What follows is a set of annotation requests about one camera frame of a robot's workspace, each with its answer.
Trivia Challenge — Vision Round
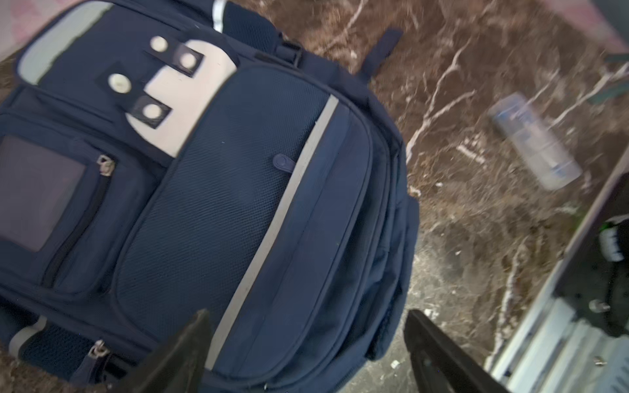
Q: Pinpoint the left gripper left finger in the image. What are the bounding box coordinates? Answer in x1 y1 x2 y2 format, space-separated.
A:
110 309 213 392

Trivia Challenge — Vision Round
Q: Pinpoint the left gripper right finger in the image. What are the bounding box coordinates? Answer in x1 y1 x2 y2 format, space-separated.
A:
404 309 508 393

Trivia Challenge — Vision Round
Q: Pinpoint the navy blue backpack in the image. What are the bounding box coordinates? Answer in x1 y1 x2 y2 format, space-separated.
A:
1 1 419 392

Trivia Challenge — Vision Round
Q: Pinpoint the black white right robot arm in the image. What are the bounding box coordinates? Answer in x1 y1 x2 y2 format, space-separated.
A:
555 174 628 337

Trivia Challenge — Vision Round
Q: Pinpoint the clear plastic ruler case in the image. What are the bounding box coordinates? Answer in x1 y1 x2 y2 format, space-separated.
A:
488 93 582 191

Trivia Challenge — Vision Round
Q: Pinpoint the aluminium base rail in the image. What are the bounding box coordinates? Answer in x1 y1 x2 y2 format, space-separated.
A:
488 153 628 392

